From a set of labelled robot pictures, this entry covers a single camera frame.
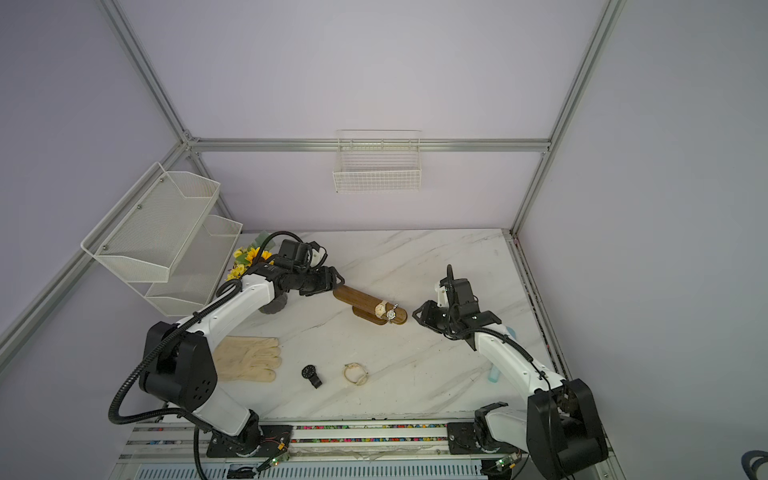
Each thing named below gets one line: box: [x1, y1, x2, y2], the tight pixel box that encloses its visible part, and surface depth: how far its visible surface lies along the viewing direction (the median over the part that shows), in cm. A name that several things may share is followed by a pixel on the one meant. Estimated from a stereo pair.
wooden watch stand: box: [333, 285, 408, 325], surface depth 93 cm
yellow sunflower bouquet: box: [226, 231, 275, 281], surface depth 81 cm
